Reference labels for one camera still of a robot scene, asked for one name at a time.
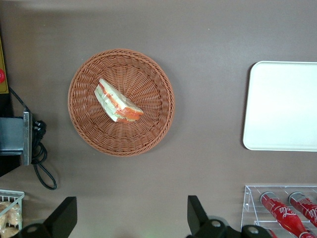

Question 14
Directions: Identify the round brown wicker basket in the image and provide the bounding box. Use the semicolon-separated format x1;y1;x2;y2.
68;49;176;158

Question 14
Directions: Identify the cream plastic tray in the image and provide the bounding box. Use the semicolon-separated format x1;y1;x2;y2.
242;60;317;151

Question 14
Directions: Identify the white wire basket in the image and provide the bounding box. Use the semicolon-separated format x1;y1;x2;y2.
0;189;26;238

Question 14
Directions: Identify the clear bag of fried snacks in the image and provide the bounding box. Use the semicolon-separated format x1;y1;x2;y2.
0;226;20;238
0;201;22;228

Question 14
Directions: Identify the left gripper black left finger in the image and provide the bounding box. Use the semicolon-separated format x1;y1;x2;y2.
18;196;78;238

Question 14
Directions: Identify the red cola bottle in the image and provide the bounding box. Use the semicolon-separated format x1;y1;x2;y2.
288;191;317;222
260;191;312;238

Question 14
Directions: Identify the black power cable with plug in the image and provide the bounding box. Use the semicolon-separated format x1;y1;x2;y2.
8;86;58;191

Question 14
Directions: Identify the clear acrylic bottle rack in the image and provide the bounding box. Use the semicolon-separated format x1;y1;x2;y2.
240;184;317;238

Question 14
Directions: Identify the triangle sandwich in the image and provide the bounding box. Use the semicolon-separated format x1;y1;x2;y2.
94;78;144;124

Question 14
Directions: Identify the black machine with yellow panel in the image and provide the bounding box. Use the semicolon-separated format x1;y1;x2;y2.
0;22;33;177

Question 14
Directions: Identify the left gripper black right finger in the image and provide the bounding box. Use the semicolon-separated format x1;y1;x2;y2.
187;195;241;238

